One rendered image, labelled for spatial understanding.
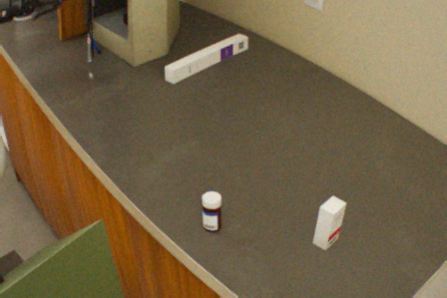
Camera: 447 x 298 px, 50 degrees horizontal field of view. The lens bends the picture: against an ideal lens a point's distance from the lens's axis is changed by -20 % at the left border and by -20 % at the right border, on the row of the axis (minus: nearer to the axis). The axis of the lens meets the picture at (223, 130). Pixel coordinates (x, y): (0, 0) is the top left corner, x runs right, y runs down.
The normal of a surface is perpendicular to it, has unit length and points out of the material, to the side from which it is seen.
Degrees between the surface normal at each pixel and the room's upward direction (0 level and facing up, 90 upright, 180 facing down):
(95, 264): 90
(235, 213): 0
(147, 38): 90
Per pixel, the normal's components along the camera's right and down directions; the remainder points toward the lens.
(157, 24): 0.63, 0.43
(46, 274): 0.79, 0.34
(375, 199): 0.00, -0.83
